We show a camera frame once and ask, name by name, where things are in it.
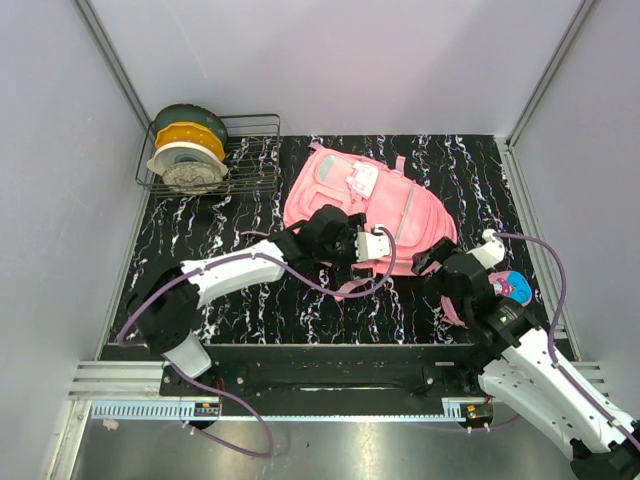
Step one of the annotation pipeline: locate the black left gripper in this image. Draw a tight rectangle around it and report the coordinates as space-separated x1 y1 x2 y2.
315 215 373 282

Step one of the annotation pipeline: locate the pink student backpack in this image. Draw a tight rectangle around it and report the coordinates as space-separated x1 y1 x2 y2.
283 143 457 276

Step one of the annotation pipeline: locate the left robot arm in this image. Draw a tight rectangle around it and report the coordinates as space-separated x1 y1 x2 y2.
117 205 391 396

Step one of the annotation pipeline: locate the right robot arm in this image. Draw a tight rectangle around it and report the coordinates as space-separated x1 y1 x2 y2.
412 230 639 479

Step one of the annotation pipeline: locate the pink cat pencil case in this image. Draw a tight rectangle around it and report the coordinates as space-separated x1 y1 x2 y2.
439 269 534 330

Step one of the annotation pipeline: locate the speckled grey plate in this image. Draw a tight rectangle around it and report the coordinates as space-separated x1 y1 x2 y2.
162 161 227 195

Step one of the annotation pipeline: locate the white plate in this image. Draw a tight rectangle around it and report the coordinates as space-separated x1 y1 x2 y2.
147 142 228 176

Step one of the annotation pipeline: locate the yellow plate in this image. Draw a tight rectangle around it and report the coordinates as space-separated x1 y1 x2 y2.
154 122 226 161

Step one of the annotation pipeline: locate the dark green plate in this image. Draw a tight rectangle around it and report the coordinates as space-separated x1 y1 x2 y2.
153 103 229 146

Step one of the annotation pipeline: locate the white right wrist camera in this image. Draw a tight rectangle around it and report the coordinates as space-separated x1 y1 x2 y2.
469 229 506 270

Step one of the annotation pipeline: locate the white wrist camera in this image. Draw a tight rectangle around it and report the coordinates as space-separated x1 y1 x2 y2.
355 225 391 263
469 229 506 270

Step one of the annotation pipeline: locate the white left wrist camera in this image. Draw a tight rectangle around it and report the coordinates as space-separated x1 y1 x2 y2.
355 225 391 263

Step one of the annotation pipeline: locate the wire dish rack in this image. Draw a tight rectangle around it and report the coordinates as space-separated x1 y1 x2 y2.
135 114 281 197

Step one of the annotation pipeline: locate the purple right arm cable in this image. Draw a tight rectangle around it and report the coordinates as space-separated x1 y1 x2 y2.
414 230 640 451

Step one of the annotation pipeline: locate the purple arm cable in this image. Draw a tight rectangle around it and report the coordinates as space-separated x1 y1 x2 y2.
115 227 399 459
414 230 640 451

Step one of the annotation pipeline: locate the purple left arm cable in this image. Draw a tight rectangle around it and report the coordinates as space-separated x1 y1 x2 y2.
115 227 399 459

